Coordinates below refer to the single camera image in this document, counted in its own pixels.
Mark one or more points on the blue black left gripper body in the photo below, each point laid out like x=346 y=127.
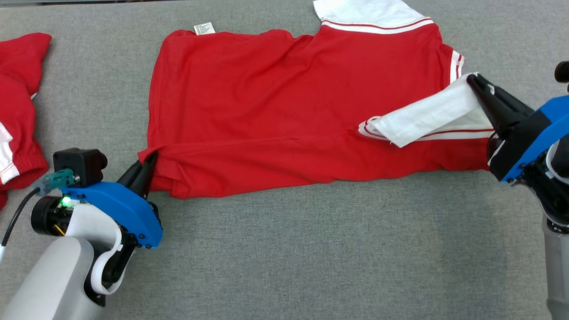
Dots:
x=124 y=209

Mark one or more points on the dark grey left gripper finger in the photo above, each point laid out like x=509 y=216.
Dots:
x=147 y=175
x=132 y=174

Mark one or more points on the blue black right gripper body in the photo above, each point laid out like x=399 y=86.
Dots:
x=533 y=133

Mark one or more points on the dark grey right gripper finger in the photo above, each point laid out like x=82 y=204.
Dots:
x=493 y=113
x=506 y=103

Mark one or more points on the red shorts white side stripe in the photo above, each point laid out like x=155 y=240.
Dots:
x=18 y=111

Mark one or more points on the red basketball jersey white trim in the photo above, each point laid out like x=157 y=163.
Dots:
x=266 y=111

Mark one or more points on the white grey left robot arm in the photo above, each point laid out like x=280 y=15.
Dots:
x=49 y=275

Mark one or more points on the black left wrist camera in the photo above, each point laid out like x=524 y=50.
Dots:
x=80 y=164

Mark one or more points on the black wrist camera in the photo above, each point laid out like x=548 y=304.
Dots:
x=562 y=71
x=80 y=164

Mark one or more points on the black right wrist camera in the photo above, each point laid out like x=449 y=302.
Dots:
x=562 y=71

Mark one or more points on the teal left camera connector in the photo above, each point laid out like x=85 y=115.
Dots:
x=58 y=180

